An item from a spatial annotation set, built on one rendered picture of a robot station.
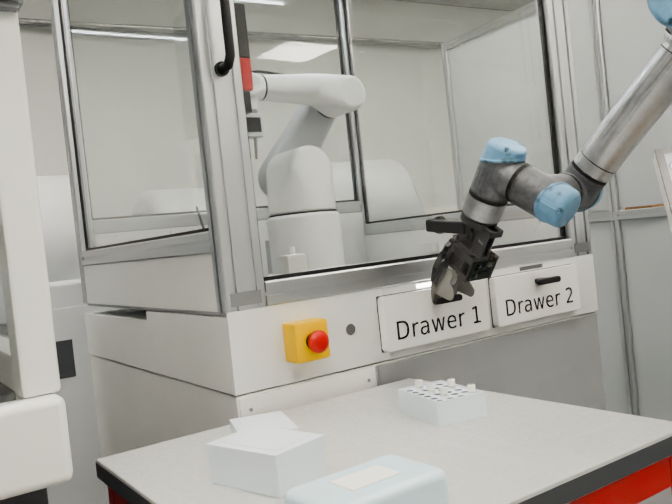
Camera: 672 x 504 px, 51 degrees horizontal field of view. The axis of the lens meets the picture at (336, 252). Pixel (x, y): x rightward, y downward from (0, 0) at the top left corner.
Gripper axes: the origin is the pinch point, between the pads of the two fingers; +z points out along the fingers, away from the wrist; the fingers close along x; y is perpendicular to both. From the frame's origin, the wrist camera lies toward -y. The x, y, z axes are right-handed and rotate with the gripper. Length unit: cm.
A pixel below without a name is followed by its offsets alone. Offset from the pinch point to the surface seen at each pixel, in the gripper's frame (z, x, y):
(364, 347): 8.1, -18.7, 2.1
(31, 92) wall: 90, -6, -332
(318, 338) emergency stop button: 0.0, -33.5, 5.4
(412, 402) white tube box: -2.5, -28.9, 26.1
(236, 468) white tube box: -7, -63, 31
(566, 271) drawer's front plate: 0.6, 41.8, -1.0
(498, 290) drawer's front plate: 1.8, 18.0, -0.1
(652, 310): 60, 171, -34
